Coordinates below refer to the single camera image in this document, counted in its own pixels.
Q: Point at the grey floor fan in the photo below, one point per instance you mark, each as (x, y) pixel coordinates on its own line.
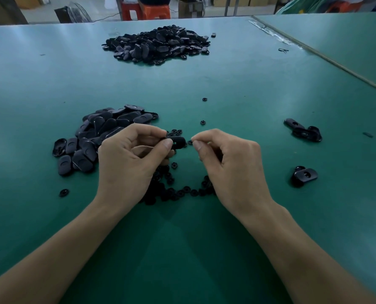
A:
(72, 12)

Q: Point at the red plastic stool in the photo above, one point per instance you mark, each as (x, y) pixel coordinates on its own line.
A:
(345, 6)
(156, 11)
(131, 10)

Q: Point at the person's right hand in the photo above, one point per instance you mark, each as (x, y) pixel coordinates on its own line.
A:
(238, 177)

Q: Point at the pile of small black buttons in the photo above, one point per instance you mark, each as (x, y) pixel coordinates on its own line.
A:
(169, 190)

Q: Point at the small open cardboard box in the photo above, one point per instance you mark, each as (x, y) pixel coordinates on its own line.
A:
(191, 7)

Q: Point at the person's left hand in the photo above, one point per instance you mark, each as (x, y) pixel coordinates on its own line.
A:
(128, 171)

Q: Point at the person's right forearm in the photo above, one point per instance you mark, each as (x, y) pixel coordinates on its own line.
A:
(311, 266)

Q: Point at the pile of black oval shells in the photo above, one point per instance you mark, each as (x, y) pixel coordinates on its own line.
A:
(304, 131)

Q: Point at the large brown cardboard box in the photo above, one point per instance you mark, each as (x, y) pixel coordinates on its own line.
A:
(5, 9)

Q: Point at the green striped bag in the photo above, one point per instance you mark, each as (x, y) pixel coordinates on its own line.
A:
(305, 4)

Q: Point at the person's left forearm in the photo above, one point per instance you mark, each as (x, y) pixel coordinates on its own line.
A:
(48, 262)

